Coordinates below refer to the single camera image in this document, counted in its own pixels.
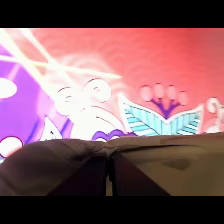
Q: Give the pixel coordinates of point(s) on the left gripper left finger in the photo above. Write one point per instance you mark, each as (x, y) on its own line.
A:
(87, 180)

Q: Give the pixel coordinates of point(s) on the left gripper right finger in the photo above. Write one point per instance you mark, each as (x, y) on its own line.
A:
(133, 181)

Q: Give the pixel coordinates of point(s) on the brown garment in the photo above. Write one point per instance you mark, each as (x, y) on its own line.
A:
(186, 160)

